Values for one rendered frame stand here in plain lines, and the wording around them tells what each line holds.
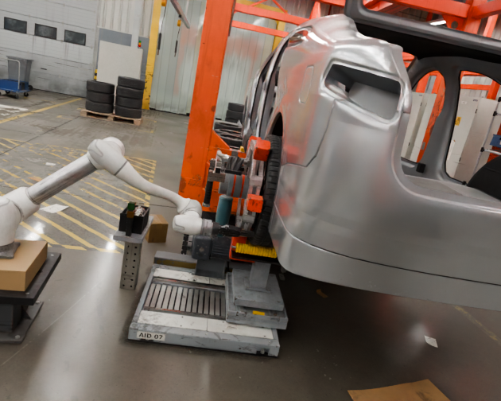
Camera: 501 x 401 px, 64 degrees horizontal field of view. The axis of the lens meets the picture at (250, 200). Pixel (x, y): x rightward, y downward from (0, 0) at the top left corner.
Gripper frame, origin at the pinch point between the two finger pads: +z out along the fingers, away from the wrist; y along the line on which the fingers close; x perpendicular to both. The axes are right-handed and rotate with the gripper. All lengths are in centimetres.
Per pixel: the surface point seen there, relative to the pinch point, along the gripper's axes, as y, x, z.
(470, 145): -208, 291, 346
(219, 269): -80, 5, -8
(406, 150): -328, 360, 321
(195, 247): -53, 8, -27
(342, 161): 98, -14, 16
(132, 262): -56, -7, -66
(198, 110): -5, 85, -40
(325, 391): -17, -74, 50
